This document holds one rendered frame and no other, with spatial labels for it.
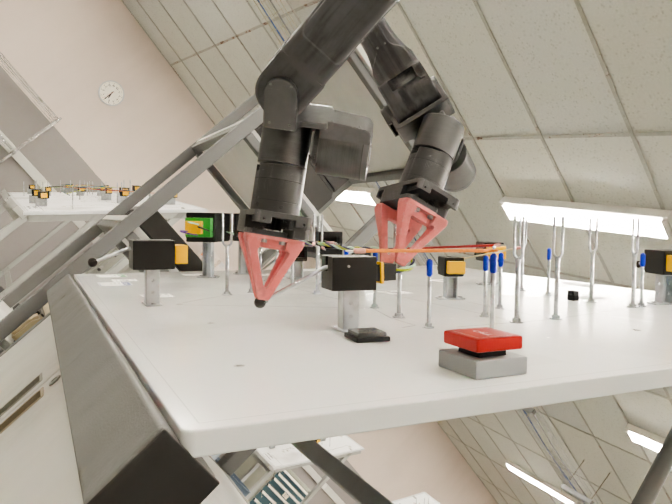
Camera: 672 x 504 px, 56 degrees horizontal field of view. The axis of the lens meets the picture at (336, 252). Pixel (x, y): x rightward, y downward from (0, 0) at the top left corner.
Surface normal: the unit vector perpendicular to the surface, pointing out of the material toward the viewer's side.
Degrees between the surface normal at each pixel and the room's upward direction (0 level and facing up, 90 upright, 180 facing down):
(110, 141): 90
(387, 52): 112
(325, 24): 127
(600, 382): 90
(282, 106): 135
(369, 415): 90
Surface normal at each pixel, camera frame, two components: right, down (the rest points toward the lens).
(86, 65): 0.49, 0.14
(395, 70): -0.32, -0.18
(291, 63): -0.14, 0.56
